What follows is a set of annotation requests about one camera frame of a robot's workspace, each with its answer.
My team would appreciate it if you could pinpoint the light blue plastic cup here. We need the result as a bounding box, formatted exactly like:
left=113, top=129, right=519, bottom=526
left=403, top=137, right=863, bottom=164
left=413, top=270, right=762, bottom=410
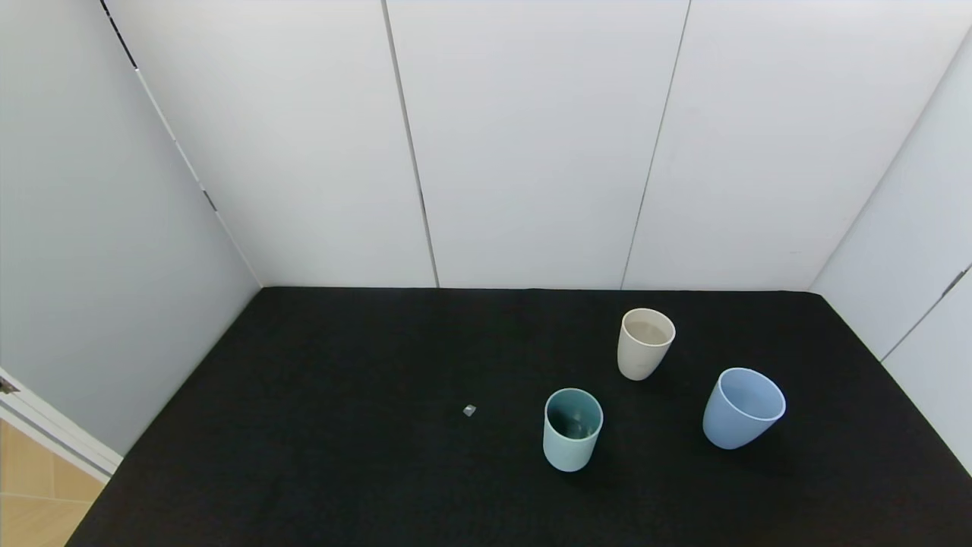
left=702, top=367, right=787, bottom=451

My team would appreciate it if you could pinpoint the beige plastic cup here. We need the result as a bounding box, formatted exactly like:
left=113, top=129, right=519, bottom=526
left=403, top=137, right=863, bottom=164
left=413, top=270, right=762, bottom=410
left=617, top=307, right=677, bottom=381

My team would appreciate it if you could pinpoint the teal plastic cup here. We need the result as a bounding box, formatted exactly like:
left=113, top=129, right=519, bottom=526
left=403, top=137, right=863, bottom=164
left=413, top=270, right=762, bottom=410
left=542, top=387, right=604, bottom=473

